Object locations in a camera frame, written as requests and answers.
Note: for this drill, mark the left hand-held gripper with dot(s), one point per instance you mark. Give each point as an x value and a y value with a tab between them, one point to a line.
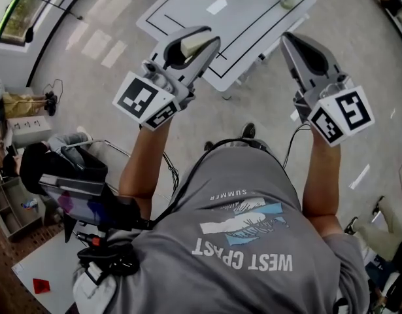
138	98

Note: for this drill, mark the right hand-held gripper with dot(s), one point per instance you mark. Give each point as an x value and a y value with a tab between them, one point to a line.
338	113

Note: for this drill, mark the person's right forearm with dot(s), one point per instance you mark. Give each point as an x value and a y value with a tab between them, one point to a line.
321	175

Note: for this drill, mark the person's left forearm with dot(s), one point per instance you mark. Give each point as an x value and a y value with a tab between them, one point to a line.
145	162

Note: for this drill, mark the person's right shoe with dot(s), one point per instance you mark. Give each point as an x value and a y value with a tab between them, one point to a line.
248	131

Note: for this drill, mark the person's shoe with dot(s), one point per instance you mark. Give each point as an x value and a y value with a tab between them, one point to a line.
248	131
209	146

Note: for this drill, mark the person's left shoe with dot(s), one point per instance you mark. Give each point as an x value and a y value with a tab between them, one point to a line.
209	146

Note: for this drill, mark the white shelf rack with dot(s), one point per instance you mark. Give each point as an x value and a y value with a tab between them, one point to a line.
396	15

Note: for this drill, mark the black office chair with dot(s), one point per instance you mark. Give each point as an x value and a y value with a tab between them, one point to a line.
89	168

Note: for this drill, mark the white storage box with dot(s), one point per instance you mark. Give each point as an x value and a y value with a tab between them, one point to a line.
29	131

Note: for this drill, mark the black framed window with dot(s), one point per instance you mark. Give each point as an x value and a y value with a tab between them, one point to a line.
11	21

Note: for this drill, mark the black monitor with blue screen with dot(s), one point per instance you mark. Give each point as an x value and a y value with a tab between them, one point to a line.
73	204

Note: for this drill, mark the red connector plug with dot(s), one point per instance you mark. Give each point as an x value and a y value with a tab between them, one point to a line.
96	241

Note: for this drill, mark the small colourful packet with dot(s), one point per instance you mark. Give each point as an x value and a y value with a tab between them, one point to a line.
30	204

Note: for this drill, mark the black waist pack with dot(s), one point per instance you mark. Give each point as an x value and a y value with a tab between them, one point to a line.
112	260

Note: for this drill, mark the grey printed t-shirt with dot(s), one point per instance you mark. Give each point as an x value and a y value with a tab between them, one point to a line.
187	289

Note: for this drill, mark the grey compartment tray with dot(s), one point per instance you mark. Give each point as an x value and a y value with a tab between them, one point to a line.
21	231

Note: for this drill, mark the white desk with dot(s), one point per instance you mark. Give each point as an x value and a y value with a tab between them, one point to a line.
40	260

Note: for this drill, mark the red triangular object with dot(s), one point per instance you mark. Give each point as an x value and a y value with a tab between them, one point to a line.
41	286

